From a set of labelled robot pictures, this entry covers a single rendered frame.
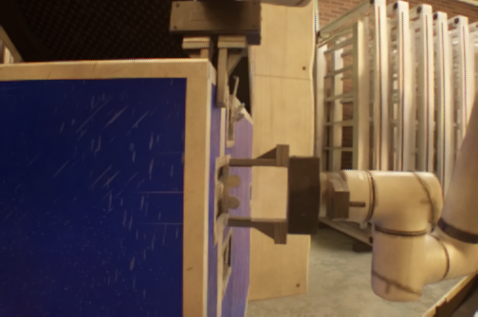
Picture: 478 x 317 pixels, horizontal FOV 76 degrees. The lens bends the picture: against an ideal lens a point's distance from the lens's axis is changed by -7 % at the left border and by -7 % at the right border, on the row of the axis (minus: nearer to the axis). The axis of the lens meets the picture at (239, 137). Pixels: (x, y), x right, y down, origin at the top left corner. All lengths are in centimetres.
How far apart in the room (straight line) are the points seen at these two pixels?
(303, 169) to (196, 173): 22
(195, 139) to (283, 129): 143
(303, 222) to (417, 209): 19
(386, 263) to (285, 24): 152
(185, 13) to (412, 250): 51
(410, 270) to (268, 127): 129
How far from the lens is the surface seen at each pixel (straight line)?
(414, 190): 59
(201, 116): 39
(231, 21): 48
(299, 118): 184
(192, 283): 43
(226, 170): 62
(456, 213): 67
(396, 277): 61
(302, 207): 56
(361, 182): 56
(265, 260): 188
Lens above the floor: 86
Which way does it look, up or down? 1 degrees up
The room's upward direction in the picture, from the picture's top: 1 degrees clockwise
